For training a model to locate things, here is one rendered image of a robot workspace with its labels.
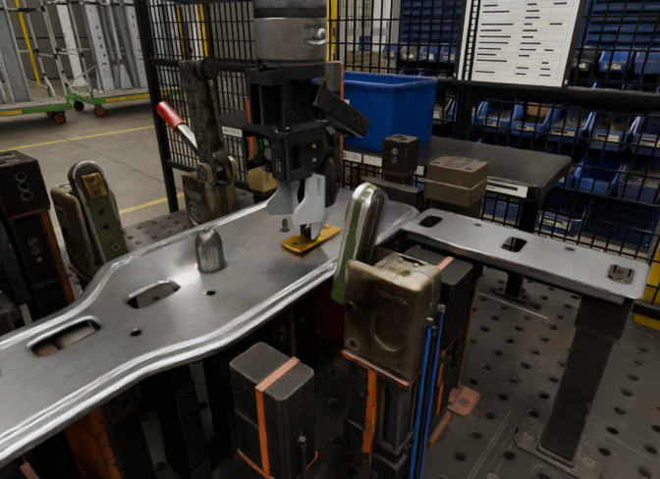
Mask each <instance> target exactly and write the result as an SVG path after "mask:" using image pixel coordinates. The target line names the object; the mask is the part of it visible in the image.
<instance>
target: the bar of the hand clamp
mask: <svg viewBox="0 0 660 479"><path fill-rule="evenodd" d="M179 67H180V72H181V76H182V81H183V85H184V89H185V94H186V97H187V102H188V106H189V111H190V115H191V120H192V127H193V132H194V136H195V141H196V145H197V150H198V154H199V159H200V163H206V164H208V165H209V167H210V168H211V171H212V177H213V182H211V183H212V184H213V185H215V184H217V178H216V173H215V169H214V164H213V159H212V155H211V153H215V157H216V159H217V161H218V162H219V163H220V164H222V165H223V167H224V170H223V172H222V174H220V175H219V176H220V179H224V180H230V179H232V174H231V169H230V164H229V159H228V154H227V149H226V144H225V139H224V135H223V130H222V125H221V120H220V115H219V110H218V105H217V100H216V95H215V91H214V86H213V81H212V80H215V79H216V78H217V77H218V75H219V66H218V64H217V62H216V61H215V60H214V59H213V58H210V57H207V58H203V59H201V60H188V61H180V62H179Z"/></svg>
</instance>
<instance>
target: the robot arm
mask: <svg viewBox="0 0 660 479"><path fill-rule="evenodd" d="M162 1H166V2H175V3H178V4H185V5H189V4H195V3H198V2H233V1H251V0H162ZM252 6H253V17H254V18H266V19H254V31H255V44H256V57H257V59H258V60H260V61H262V63H260V64H259V68H254V69H247V91H248V102H249V112H250V124H246V125H241V130H242V140H243V150H244V159H245V170H246V171H248V170H251V169H254V168H257V167H260V166H261V169H262V171H264V172H268V173H272V178H273V179H275V180H278V188H277V190H276V192H275V193H274V194H273V195H272V196H271V197H270V198H269V199H268V200H267V203H266V211H267V213H268V214H269V215H285V214H290V216H291V218H292V221H293V223H294V225H295V227H296V229H297V231H298V233H299V235H303V229H305V227H306V225H307V224H309V225H310V238H311V239H312V240H314V239H315V238H317V236H318V235H319V234H320V232H321V231H322V229H323V228H324V226H325V224H326V221H327V220H328V217H329V215H330V213H331V210H332V207H333V205H334V203H335V201H336V198H337V195H338V192H339V188H340V185H341V181H342V165H341V160H340V151H341V149H340V148H337V143H336V139H335V135H336V133H338V134H340V135H342V136H345V137H349V138H355V137H361V138H364V137H365V134H366V131H367V128H368V125H369V123H370V120H368V119H367V118H366V117H364V116H363V114H362V113H361V112H360V111H358V110H357V109H355V108H353V107H352V106H351V105H349V104H348V103H347V102H345V101H344V100H343V99H341V98H340V97H339V96H337V95H336V94H335V93H333V92H332V91H331V90H329V89H328V88H327V87H325V86H324V85H323V84H316V83H311V79H316V78H322V77H325V76H326V63H325V62H322V60H324V59H326V58H327V18H322V17H327V0H252ZM316 17H319V18H316ZM251 136H255V144H256V154H254V155H253V158H252V159H249V160H248V148H247V137H251ZM313 171H317V174H314V173H312V172H313Z"/></svg>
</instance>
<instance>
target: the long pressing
mask: <svg viewBox="0 0 660 479"><path fill-rule="evenodd" d="M354 192H355V190H351V189H348V188H344V187H340V188H339V192H338V195H337V198H336V201H335V203H334V205H333V207H332V210H331V213H330V215H329V217H328V220H327V221H326V224H328V225H331V226H334V227H337V228H340V233H338V234H336V235H334V236H332V237H331V238H329V239H326V240H324V241H322V242H321V243H319V244H317V245H315V246H313V247H311V248H310V249H308V250H306V251H304V252H298V251H295V250H292V249H290V248H287V247H286V246H283V245H282V244H281V241H282V240H285V239H287V238H289V237H291V236H293V235H295V234H297V233H298V231H297V229H296V227H295V225H294V223H293V221H292V218H291V216H290V214H285V215H269V214H268V213H267V211H266V203H267V200H268V199H269V198H268V199H265V200H263V201H260V202H258V203H255V204H253V205H251V206H248V207H246V208H243V209H241V210H238V211H235V212H233V213H230V214H228V215H225V216H223V217H220V218H217V219H215V220H212V221H210V222H207V223H205V224H202V225H199V226H197V227H194V228H192V229H189V230H187V231H184V232H181V233H179V234H176V235H174V236H171V237H169V238H166V239H163V240H160V241H158V242H155V243H153V244H150V245H147V246H145V247H142V248H140V249H137V250H135V251H132V252H129V253H127V254H124V255H122V256H119V257H117V258H114V259H112V260H110V261H109V262H107V263H106V264H104V265H103V266H102V267H101V268H100V269H99V270H98V271H97V272H96V274H95V275H94V276H93V278H92V279H91V281H90V282H89V283H88V285H87V286H86V288H85V289H84V290H83V292H82V294H81V295H80V296H79V297H78V298H77V299H76V300H75V301H74V302H73V303H71V304H70V305H68V306H66V307H65V308H63V309H61V310H59V311H57V312H55V313H52V314H50V315H48V316H45V317H43V318H41V319H39V320H36V321H34V322H32V323H29V324H27V325H25V326H23V327H21V328H19V329H17V330H14V331H12V332H10V333H7V334H5V335H3V336H1V337H0V469H1V468H2V467H4V466H6V465H7V464H9V463H10V462H12V461H14V460H15V459H17V458H18V457H20V456H22V455H23V454H25V453H26V452H29V451H30V450H32V449H33V448H35V447H37V446H38V445H40V444H41V443H43V442H45V441H46V440H48V439H49V438H51V437H53V436H54V435H56V434H57V433H59V432H61V431H62V430H64V429H65V428H67V427H69V426H70V425H72V424H73V423H75V422H77V421H78V420H80V419H81V418H83V417H85V416H86V415H88V414H89V413H91V412H93V411H94V410H95V409H96V408H98V407H100V406H101V405H103V404H104V403H106V402H108V401H109V400H111V399H113V398H115V397H116V396H118V395H119V394H121V393H123V392H124V391H126V390H127V389H129V388H131V387H132V386H134V385H135V384H137V383H139V382H141V381H143V380H144V379H146V378H148V377H151V376H153V375H155V374H158V373H161V372H164V371H167V370H170V369H173V368H176V367H179V366H182V365H185V364H188V363H191V362H194V361H197V360H200V359H203V358H205V357H209V356H212V355H214V354H217V353H219V352H222V351H224V350H226V349H228V348H230V347H231V346H234V345H235V344H237V343H238V342H240V341H241V340H243V339H244V338H246V337H247V336H249V335H250V334H252V333H253V332H255V331H256V330H257V329H259V328H260V327H262V326H263V325H265V324H266V323H268V322H269V321H271V320H272V319H274V318H275V317H277V316H278V315H280V314H281V313H283V312H284V311H286V310H287V309H289V308H290V307H292V306H293V305H295V304H296V303H298V302H299V301H301V300H302V299H304V298H305V297H307V296H308V295H310V294H311V293H313V292H315V291H316V290H318V289H319V288H321V287H322V286H323V285H325V284H326V283H328V282H329V281H331V280H332V279H333V278H334V273H335V269H336V264H337V260H338V255H339V250H340V246H341V241H342V236H343V232H344V228H345V224H346V222H345V221H344V220H345V215H346V211H347V207H348V204H349V202H350V199H351V197H352V196H353V194H354ZM419 214H420V212H419V211H418V210H417V209H416V208H414V207H413V206H411V205H408V204H405V203H401V202H398V201H394V200H390V199H387V202H386V205H385V210H384V214H383V217H382V221H381V224H380V225H379V228H378V236H377V240H376V243H375V245H377V246H380V247H381V246H382V245H384V244H385V243H387V242H388V241H389V240H391V239H393V238H394V237H396V236H397V235H399V234H400V233H402V232H403V231H404V230H402V228H401V227H402V226H403V225H404V224H405V223H406V222H408V221H409V220H411V219H412V218H414V217H415V216H417V215H419ZM284 218H285V219H287V221H288V230H289V231H288V232H281V231H282V221H283V219H284ZM206 227H208V228H212V229H214V230H216V231H217V232H218V233H219V235H220V237H221V239H222V242H223V248H224V257H225V263H226V266H225V267H224V268H223V269H221V270H219V271H216V272H209V273H206V272H201V271H199V270H198V269H197V261H196V254H195V247H194V243H195V238H196V235H197V233H198V232H199V231H200V230H202V229H204V228H206ZM166 284H167V285H171V286H173V287H174V288H176V289H178V291H177V292H175V293H173V294H171V295H169V296H167V297H165V298H163V299H161V300H159V301H157V302H155V303H153V304H151V305H149V306H147V307H145V308H140V309H136V308H132V307H131V306H130V305H128V304H127V302H128V301H129V300H130V299H132V298H134V297H136V296H138V295H140V294H142V293H145V292H147V291H150V290H152V289H154V288H156V287H158V286H160V285H166ZM208 292H215V294H213V295H207V293H208ZM89 320H90V321H94V322H95V323H96V324H98V325H99V326H100V327H101V328H100V329H99V330H98V331H97V332H95V333H93V334H91V335H89V336H87V337H85V338H83V339H81V340H79V341H77V342H75V343H73V344H71V345H69V346H66V347H64V348H62V349H60V350H58V351H56V352H54V353H52V354H50V355H47V356H42V357H39V356H36V355H35V354H34V353H33V352H32V351H31V348H32V347H33V346H34V345H35V344H37V343H39V342H41V341H43V340H45V339H47V338H50V337H52V336H54V335H56V334H58V333H60V332H62V331H64V330H67V329H69V328H71V327H73V326H75V325H77V324H79V323H80V322H83V321H89ZM134 331H141V333H140V334H139V335H137V336H131V333H132V332H134Z"/></svg>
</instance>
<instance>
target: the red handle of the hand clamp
mask: <svg viewBox="0 0 660 479"><path fill-rule="evenodd" d="M156 111H157V112H158V113H159V115H160V116H161V117H162V118H163V119H164V120H165V122H166V123H167V124H168V125H169V126H170V127H171V128H172V130H173V131H174V132H175V133H177V134H178V135H179V136H180V137H181V138H182V140H183V141H184V142H185V143H186V144H187V145H188V146H189V148H190V149H191V150H192V151H193V152H194V154H195V155H196V156H197V157H198V158H199V154H198V150H197V145H196V141H195V136H194V134H193V132H192V131H191V130H190V129H189V128H188V127H187V124H186V123H185V122H184V120H183V119H182V118H181V117H180V116H179V115H178V114H177V113H176V111H175V110H174V109H173V108H172V107H171V106H170V105H169V103H168V102H165V101H164V102H160V103H158V105H157V107H156ZM211 155H212V154H211ZM212 159H213V164H214V169H215V173H216V176H218V175H220V174H222V172H223V170H224V167H223V165H222V164H220V163H219V162H218V161H217V159H216V158H215V157H214V156H213V155H212Z"/></svg>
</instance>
